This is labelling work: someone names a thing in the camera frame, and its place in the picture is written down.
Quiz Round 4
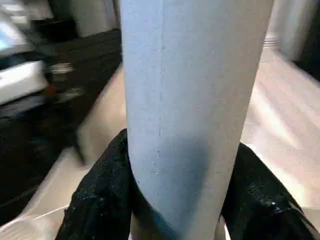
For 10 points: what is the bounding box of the grey electronic device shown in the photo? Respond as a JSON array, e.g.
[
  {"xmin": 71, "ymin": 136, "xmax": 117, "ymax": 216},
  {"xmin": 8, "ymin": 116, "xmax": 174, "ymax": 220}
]
[{"xmin": 0, "ymin": 6, "xmax": 31, "ymax": 57}]

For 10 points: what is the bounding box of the black work mat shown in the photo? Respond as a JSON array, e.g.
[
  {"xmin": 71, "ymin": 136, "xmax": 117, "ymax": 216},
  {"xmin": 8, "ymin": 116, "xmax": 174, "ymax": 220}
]
[{"xmin": 0, "ymin": 29, "xmax": 124, "ymax": 223}]

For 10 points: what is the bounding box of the white plastic table leg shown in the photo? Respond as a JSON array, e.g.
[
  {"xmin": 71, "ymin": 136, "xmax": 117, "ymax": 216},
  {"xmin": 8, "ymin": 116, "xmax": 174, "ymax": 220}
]
[
  {"xmin": 267, "ymin": 0, "xmax": 320, "ymax": 63},
  {"xmin": 119, "ymin": 0, "xmax": 275, "ymax": 240}
]

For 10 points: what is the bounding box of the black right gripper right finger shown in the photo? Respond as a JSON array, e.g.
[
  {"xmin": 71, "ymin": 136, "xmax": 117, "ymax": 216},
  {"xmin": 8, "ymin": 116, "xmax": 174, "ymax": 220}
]
[{"xmin": 220, "ymin": 142, "xmax": 320, "ymax": 240}]

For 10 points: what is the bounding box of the white plastic table top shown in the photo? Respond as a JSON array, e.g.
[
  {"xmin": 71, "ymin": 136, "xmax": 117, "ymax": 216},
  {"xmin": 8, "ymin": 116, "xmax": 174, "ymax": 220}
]
[{"xmin": 0, "ymin": 47, "xmax": 320, "ymax": 240}]

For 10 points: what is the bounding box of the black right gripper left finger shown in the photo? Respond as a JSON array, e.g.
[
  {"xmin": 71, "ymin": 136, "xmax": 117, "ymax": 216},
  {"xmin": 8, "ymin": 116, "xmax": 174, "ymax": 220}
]
[{"xmin": 55, "ymin": 128, "xmax": 137, "ymax": 240}]

